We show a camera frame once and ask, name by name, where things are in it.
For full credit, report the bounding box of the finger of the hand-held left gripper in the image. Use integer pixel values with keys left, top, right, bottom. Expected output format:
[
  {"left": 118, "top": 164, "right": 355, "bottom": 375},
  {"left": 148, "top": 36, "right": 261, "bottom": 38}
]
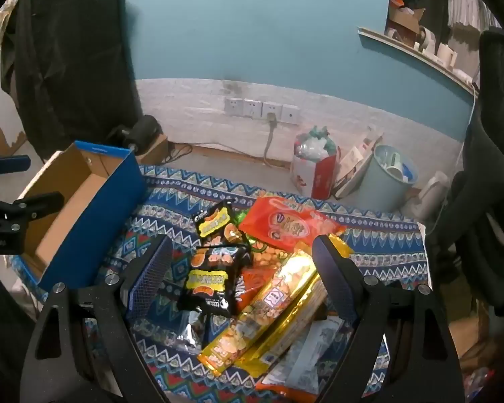
[
  {"left": 0, "top": 192, "right": 65, "bottom": 240},
  {"left": 0, "top": 151, "right": 31, "bottom": 181}
]

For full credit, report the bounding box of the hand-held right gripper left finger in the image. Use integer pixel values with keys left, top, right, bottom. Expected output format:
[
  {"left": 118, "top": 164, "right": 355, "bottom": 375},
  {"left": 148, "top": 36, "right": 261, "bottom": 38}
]
[{"left": 19, "top": 234, "right": 175, "bottom": 403}]

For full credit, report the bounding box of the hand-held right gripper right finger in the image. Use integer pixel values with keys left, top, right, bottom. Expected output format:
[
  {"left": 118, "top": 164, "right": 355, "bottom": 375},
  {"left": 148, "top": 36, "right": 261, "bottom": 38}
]
[{"left": 311, "top": 234, "right": 465, "bottom": 403}]

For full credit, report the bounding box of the black snack packet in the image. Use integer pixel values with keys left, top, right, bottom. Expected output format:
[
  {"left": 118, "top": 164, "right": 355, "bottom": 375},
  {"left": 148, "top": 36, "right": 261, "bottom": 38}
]
[
  {"left": 177, "top": 243, "right": 253, "bottom": 317},
  {"left": 193, "top": 200, "right": 253, "bottom": 248}
]

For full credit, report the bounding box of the blue cardboard box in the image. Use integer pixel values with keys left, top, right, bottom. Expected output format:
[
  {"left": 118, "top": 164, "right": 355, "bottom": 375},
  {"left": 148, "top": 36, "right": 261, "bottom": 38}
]
[{"left": 10, "top": 140, "right": 149, "bottom": 292}]

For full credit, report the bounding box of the silver snack packet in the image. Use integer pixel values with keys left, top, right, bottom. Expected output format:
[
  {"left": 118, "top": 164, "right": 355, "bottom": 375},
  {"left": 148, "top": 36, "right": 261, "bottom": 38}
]
[{"left": 174, "top": 311, "right": 211, "bottom": 355}]

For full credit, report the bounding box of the yellow snack package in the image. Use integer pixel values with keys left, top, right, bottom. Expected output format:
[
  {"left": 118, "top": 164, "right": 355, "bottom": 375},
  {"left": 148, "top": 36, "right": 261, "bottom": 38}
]
[{"left": 235, "top": 235, "right": 354, "bottom": 379}]

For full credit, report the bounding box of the white clear snack packet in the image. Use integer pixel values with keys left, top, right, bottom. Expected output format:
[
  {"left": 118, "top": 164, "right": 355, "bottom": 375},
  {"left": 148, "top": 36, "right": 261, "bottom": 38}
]
[{"left": 260, "top": 315, "right": 353, "bottom": 395}]

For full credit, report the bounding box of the large orange snack bag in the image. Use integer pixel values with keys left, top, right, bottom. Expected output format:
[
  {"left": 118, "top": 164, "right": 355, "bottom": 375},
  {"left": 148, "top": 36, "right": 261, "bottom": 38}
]
[{"left": 239, "top": 195, "right": 347, "bottom": 255}]

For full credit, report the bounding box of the glossy gold snack package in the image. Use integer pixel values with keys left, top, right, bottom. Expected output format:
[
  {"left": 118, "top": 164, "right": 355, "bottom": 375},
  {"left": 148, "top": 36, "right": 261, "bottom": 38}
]
[{"left": 197, "top": 250, "right": 320, "bottom": 376}]

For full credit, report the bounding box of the patterned blue blanket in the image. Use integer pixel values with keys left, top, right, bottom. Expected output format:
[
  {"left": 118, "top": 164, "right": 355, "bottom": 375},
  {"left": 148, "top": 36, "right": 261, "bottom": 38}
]
[{"left": 8, "top": 164, "right": 429, "bottom": 403}]

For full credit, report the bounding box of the light blue waste bin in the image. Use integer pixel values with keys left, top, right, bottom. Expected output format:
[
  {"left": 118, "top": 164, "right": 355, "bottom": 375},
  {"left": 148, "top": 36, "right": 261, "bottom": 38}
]
[{"left": 355, "top": 145, "right": 421, "bottom": 213}]

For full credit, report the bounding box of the white red paper bag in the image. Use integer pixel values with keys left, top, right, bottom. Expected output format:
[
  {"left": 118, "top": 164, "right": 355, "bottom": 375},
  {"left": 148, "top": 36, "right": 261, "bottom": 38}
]
[{"left": 290, "top": 126, "right": 341, "bottom": 200}]

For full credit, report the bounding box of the flat white paper carton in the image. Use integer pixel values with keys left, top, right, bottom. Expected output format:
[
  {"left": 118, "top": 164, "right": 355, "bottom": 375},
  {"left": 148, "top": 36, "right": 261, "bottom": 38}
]
[{"left": 334, "top": 132, "right": 384, "bottom": 200}]

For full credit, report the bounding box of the dark hanging cloth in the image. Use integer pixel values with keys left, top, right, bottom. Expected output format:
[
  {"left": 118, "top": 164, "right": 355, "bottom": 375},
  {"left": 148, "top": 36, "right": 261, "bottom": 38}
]
[{"left": 0, "top": 0, "right": 141, "bottom": 160}]

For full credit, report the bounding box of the small cardboard box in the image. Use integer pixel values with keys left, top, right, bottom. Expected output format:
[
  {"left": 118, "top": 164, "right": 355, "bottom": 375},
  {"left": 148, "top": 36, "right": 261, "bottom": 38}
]
[{"left": 136, "top": 134, "right": 171, "bottom": 164}]

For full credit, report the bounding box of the white hair dryer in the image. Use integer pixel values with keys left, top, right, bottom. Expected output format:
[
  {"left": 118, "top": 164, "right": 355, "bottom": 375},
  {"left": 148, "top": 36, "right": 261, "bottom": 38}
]
[{"left": 416, "top": 171, "right": 450, "bottom": 219}]

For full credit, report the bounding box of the black office chair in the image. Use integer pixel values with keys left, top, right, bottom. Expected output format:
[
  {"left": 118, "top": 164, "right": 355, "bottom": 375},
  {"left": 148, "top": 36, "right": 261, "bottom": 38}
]
[{"left": 424, "top": 25, "right": 504, "bottom": 315}]

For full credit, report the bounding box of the brown cardboard box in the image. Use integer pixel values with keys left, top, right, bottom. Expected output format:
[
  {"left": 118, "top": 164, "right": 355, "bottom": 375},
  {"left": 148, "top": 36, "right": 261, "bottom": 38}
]
[{"left": 386, "top": 6, "right": 426, "bottom": 36}]

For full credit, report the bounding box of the black floor cable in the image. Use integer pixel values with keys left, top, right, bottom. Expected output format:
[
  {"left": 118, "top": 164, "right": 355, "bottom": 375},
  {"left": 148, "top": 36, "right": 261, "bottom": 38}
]
[{"left": 168, "top": 143, "right": 194, "bottom": 162}]

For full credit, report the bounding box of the grey power cable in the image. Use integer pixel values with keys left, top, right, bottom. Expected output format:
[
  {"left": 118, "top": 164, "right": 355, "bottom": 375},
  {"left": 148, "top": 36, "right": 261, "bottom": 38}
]
[{"left": 262, "top": 113, "right": 279, "bottom": 166}]

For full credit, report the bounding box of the white wall shelf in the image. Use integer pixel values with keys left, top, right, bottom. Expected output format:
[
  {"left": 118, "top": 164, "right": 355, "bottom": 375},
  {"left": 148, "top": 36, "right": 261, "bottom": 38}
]
[{"left": 358, "top": 27, "right": 479, "bottom": 95}]

